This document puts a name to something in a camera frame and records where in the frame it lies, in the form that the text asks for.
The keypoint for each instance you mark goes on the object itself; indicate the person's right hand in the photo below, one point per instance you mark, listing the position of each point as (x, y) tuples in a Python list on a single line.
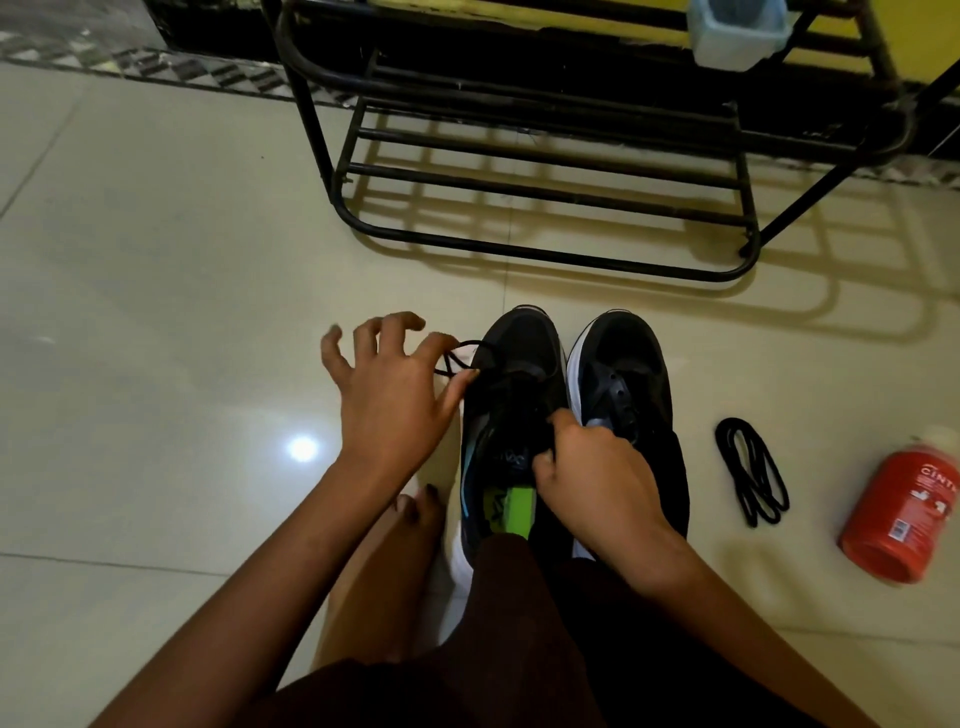
[(600, 487)]

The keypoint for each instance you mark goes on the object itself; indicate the person's left hand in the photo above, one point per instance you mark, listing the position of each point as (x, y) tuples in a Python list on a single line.
[(386, 409)]

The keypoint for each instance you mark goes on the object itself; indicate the person's right thumb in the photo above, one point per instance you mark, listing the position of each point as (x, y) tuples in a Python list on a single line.
[(544, 469)]

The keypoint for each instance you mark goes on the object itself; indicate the person's left middle finger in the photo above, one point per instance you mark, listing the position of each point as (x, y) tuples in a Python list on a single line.
[(397, 326)]

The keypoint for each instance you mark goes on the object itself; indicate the person's left little finger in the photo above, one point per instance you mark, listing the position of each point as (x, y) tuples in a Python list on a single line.
[(334, 356)]

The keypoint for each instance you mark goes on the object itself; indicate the person's left thumb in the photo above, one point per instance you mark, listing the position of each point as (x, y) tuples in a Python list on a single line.
[(461, 394)]

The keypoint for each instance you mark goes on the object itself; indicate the black shoelace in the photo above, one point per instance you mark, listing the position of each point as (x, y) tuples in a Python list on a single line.
[(754, 472), (457, 351)]

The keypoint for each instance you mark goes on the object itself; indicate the black sneaker with green insole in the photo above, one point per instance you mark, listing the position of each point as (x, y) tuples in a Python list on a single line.
[(517, 360)]

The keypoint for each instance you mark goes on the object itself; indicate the person's right forearm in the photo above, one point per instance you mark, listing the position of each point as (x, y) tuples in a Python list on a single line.
[(735, 645)]

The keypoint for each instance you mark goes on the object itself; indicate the person's left forearm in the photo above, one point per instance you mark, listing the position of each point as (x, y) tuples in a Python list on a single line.
[(262, 592)]

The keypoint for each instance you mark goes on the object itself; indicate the black sneaker without lace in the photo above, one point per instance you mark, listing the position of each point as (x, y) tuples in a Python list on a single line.
[(622, 360)]

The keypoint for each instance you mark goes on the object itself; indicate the person's bare foot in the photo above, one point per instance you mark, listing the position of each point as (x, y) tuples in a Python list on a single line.
[(390, 570)]

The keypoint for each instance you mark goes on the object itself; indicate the person's dark maroon garment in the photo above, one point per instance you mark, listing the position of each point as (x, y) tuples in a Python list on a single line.
[(540, 660)]

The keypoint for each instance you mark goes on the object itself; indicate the loose black shoelace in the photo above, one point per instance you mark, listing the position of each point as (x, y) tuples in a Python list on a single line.
[(754, 472)]

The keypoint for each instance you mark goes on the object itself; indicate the black metal shoe rack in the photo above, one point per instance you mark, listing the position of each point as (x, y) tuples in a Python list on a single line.
[(555, 161)]

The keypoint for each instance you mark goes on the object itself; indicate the red bottle with white cap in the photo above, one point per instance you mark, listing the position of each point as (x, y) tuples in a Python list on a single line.
[(900, 510)]

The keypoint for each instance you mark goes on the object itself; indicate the light blue plastic basket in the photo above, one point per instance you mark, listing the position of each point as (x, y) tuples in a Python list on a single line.
[(739, 34)]

